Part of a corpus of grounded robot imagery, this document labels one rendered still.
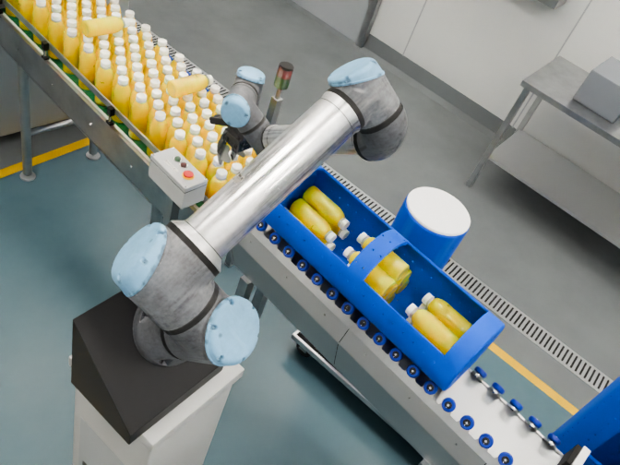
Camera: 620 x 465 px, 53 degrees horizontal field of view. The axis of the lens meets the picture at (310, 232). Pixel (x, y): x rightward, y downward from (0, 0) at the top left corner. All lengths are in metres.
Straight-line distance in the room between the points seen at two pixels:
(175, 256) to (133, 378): 0.38
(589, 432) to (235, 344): 1.72
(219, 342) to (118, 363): 0.29
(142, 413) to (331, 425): 1.59
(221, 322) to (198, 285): 0.09
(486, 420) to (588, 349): 2.05
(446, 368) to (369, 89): 0.92
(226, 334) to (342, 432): 1.76
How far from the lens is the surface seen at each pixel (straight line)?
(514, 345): 3.81
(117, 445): 1.81
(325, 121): 1.35
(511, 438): 2.17
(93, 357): 1.46
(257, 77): 1.96
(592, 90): 4.34
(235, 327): 1.33
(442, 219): 2.53
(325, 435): 2.98
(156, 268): 1.23
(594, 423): 2.69
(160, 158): 2.24
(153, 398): 1.55
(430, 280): 2.17
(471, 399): 2.17
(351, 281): 2.00
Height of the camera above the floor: 2.53
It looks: 43 degrees down
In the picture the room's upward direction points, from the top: 22 degrees clockwise
